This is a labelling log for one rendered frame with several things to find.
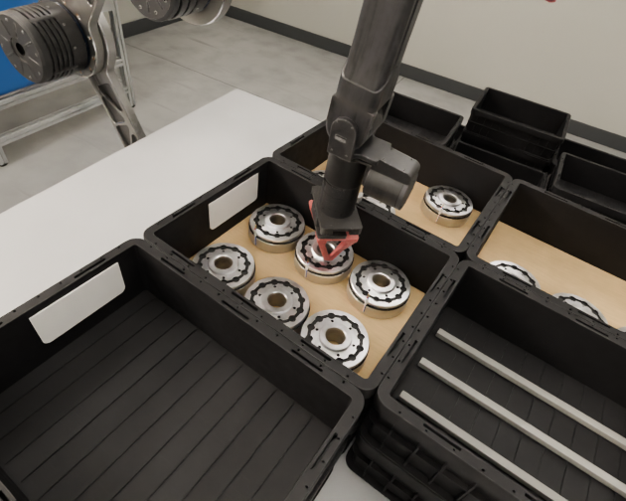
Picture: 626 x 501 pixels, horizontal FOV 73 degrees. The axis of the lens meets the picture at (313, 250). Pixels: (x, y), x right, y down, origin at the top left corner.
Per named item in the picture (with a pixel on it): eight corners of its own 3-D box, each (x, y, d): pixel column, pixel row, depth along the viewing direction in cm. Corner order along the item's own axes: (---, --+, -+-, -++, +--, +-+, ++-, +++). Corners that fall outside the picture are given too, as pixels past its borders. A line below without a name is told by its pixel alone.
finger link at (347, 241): (341, 240, 76) (353, 199, 69) (350, 269, 71) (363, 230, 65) (304, 240, 75) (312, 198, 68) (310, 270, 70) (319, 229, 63)
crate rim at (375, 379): (139, 245, 64) (136, 234, 62) (267, 164, 82) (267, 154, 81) (367, 406, 50) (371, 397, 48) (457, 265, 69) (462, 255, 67)
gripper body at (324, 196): (347, 195, 72) (357, 158, 67) (360, 238, 65) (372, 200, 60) (309, 194, 71) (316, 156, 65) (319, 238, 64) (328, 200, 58)
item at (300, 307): (230, 306, 64) (230, 304, 63) (271, 269, 70) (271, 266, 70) (281, 343, 60) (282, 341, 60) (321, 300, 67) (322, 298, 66)
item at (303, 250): (284, 253, 73) (284, 251, 72) (317, 225, 79) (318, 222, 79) (332, 284, 69) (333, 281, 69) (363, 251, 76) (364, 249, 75)
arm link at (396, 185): (363, 86, 57) (333, 114, 52) (442, 118, 54) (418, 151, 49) (347, 158, 66) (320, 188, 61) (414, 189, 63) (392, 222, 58)
